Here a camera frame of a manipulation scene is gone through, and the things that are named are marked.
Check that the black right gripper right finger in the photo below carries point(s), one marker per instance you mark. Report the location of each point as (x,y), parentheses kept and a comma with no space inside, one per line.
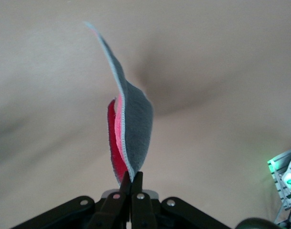
(145,210)

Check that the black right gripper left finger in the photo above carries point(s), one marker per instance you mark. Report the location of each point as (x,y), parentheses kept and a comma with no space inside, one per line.
(107,210)

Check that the pink and grey towel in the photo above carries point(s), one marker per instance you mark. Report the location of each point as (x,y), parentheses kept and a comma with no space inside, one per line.
(138,124)

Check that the brown table cover sheet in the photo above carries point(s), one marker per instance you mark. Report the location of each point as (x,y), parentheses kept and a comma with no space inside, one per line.
(40,71)

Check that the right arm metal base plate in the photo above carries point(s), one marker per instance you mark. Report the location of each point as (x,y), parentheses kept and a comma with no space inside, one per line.
(276,174)

